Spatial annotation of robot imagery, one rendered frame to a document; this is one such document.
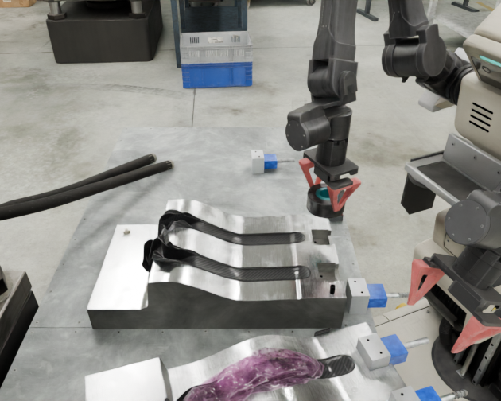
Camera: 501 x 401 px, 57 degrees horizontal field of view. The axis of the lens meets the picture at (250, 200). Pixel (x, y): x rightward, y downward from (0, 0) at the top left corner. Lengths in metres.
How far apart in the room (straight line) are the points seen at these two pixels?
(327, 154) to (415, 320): 0.98
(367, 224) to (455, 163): 1.53
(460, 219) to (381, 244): 1.81
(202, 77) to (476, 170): 3.28
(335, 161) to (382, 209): 1.80
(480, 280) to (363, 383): 0.27
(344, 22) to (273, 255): 0.47
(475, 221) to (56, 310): 0.82
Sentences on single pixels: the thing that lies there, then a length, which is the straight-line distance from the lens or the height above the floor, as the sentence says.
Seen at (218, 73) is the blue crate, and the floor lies 0.12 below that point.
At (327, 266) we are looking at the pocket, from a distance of 0.99.
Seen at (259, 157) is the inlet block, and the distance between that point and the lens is 1.38.
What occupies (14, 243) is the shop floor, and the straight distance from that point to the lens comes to 2.65.
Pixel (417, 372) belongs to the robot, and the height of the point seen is 0.28.
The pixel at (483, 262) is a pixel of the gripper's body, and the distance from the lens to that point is 0.71.
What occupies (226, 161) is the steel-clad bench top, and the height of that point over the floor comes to 0.80.
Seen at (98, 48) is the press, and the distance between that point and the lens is 4.86.
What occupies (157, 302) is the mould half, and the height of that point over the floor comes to 0.88.
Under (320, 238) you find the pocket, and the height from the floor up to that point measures 0.86.
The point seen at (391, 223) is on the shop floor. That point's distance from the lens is 2.60.
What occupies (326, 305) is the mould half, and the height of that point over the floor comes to 0.87.
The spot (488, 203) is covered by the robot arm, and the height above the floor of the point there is 1.22.
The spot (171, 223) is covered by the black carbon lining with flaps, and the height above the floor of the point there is 0.95.
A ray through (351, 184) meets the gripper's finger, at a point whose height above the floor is 1.06.
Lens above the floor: 1.56
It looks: 36 degrees down
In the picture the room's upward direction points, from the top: straight up
